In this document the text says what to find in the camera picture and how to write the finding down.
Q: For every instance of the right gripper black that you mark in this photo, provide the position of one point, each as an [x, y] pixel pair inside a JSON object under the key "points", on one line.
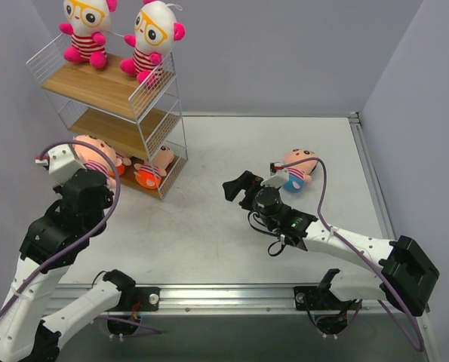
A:
{"points": [[249, 192]]}

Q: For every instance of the white panda plush yellow glasses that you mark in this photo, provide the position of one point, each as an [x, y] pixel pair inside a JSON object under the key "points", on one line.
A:
{"points": [[87, 20]]}

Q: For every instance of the boy plush blue shorts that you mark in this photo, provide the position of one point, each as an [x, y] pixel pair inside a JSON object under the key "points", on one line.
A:
{"points": [[95, 161], [303, 164]]}

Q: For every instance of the aluminium table edge rail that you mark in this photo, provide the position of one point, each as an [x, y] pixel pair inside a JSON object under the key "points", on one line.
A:
{"points": [[370, 175]]}

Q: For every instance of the white wire wooden shelf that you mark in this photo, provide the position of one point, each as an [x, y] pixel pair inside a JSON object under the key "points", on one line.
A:
{"points": [[137, 119]]}

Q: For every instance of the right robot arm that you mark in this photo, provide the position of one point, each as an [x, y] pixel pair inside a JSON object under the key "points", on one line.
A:
{"points": [[399, 271]]}

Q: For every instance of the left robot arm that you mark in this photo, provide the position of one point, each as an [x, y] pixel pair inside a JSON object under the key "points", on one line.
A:
{"points": [[49, 248]]}

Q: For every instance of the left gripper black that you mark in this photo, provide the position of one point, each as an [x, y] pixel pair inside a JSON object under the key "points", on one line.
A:
{"points": [[106, 197]]}

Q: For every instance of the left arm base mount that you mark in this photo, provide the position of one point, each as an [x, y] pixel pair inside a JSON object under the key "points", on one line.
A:
{"points": [[132, 298]]}

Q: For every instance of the boy plush orange shorts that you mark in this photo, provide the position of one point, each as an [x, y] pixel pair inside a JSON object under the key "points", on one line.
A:
{"points": [[120, 169], [149, 174]]}

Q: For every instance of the front aluminium rail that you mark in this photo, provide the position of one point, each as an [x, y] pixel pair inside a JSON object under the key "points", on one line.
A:
{"points": [[189, 299]]}

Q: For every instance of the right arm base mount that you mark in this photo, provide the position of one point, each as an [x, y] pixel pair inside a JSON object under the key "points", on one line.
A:
{"points": [[318, 297]]}

